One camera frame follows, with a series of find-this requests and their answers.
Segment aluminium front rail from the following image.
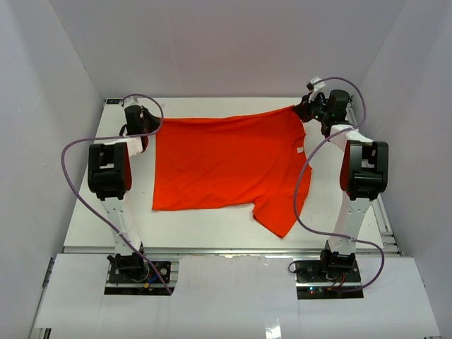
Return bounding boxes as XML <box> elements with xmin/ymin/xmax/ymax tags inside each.
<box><xmin>61</xmin><ymin>246</ymin><xmax>402</xmax><ymax>258</ymax></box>

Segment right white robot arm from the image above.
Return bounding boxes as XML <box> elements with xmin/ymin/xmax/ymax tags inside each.
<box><xmin>292</xmin><ymin>90</ymin><xmax>389</xmax><ymax>287</ymax></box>

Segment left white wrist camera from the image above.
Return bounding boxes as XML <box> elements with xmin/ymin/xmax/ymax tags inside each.
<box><xmin>121</xmin><ymin>96</ymin><xmax>139</xmax><ymax>109</ymax></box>

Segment left blue table label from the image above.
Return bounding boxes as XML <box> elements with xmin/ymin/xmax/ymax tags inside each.
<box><xmin>105</xmin><ymin>98</ymin><xmax>124</xmax><ymax>105</ymax></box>

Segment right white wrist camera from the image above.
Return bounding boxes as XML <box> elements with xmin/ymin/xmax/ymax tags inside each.
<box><xmin>306</xmin><ymin>76</ymin><xmax>326</xmax><ymax>102</ymax></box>

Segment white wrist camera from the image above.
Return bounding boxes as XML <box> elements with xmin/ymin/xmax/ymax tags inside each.
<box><xmin>306</xmin><ymin>76</ymin><xmax>326</xmax><ymax>102</ymax></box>
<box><xmin>121</xmin><ymin>96</ymin><xmax>139</xmax><ymax>109</ymax></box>

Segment orange t-shirt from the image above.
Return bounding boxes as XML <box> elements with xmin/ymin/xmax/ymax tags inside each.
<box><xmin>152</xmin><ymin>106</ymin><xmax>311</xmax><ymax>238</ymax></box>

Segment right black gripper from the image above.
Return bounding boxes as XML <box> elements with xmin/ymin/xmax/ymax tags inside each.
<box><xmin>292</xmin><ymin>92</ymin><xmax>331</xmax><ymax>124</ymax></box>

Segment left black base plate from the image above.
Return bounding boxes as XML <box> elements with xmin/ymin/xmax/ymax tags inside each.
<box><xmin>104</xmin><ymin>254</ymin><xmax>170</xmax><ymax>296</ymax></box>

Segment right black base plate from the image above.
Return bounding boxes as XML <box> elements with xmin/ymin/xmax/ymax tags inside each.
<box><xmin>287</xmin><ymin>260</ymin><xmax>364</xmax><ymax>300</ymax></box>

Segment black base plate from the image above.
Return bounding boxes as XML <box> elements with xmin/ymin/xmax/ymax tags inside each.
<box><xmin>104</xmin><ymin>254</ymin><xmax>170</xmax><ymax>296</ymax></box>
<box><xmin>287</xmin><ymin>260</ymin><xmax>364</xmax><ymax>300</ymax></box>

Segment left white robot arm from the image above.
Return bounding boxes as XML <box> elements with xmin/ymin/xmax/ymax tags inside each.
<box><xmin>88</xmin><ymin>103</ymin><xmax>160</xmax><ymax>282</ymax></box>

